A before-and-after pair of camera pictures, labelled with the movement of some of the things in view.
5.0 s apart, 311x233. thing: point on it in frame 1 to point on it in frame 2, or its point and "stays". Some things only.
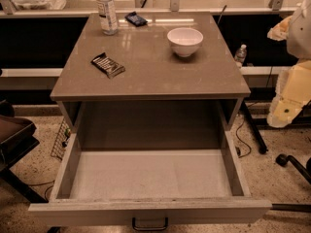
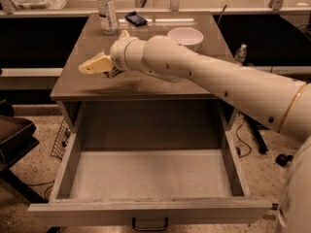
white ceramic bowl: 185,41 stays
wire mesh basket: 58,149 stays
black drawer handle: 151,228 stays
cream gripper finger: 280,31 to 126,53
